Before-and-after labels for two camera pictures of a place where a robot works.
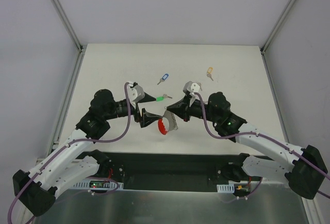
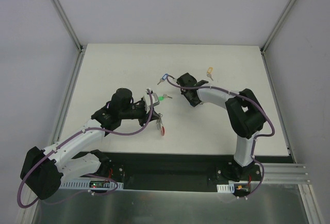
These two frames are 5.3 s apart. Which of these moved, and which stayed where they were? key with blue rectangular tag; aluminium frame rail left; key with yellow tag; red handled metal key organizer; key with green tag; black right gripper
Moved: red handled metal key organizer; black right gripper
Stayed: key with yellow tag; aluminium frame rail left; key with green tag; key with blue rectangular tag
